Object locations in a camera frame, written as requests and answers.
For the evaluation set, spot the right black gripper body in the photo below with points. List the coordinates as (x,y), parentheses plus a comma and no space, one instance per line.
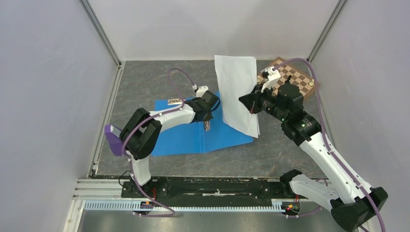
(267,102)

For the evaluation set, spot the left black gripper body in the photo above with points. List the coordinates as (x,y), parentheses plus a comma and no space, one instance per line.
(208,116)

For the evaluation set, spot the white paper sheet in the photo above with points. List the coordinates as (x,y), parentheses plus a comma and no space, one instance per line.
(236,77)

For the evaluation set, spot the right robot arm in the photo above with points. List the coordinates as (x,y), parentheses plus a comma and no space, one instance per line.
(350,199)

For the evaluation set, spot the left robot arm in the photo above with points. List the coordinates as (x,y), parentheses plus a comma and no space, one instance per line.
(141,132)

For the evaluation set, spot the black chess piece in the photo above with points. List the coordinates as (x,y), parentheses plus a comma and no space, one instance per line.
(288,79)

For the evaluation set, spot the wooden chessboard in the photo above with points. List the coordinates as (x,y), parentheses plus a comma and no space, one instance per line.
(299,78)

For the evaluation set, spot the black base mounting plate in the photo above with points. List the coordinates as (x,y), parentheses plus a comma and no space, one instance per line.
(210,191)

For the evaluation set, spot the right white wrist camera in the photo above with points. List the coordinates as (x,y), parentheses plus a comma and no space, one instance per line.
(270,75)

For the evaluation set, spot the purple camera stand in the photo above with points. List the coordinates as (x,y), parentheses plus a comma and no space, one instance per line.
(112,134)

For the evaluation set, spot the slotted cable duct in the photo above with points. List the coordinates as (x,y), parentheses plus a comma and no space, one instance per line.
(140,206)

